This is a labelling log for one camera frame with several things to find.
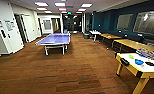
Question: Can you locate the green bowl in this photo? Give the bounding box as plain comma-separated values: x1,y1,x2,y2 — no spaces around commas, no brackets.
128,54,135,60

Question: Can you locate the blue bowl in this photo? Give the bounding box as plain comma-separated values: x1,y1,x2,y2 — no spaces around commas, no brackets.
134,58,145,66

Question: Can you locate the brown hallway door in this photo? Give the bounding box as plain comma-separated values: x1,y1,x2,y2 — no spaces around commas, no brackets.
51,18,61,33

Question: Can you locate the blue ping pong table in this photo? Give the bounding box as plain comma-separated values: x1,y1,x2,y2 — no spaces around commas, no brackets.
34,32,72,57

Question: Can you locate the small white-top table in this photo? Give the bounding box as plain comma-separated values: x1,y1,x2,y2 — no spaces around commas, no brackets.
114,51,154,94

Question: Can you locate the framed glass wall panel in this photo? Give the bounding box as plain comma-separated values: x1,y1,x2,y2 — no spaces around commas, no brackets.
42,19,53,32

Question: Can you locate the rectangular ceiling light panel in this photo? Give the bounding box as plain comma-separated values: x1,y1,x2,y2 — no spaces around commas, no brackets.
57,7,68,12
77,7,88,12
36,7,49,11
53,2,67,8
80,3,94,9
34,1,50,8

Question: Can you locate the dark grey bin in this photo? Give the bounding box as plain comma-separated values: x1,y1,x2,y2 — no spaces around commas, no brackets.
83,32,91,40

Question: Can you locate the dark glass double door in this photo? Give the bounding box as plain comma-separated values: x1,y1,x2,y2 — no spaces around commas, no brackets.
62,13,83,33

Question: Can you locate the dark wall window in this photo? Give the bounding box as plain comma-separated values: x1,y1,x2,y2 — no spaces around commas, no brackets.
132,9,154,36
116,13,134,32

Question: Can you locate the white hallway door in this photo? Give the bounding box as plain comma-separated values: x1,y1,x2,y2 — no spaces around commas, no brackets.
22,14,37,43

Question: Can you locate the small white table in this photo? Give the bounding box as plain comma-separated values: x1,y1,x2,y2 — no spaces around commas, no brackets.
89,30,102,42

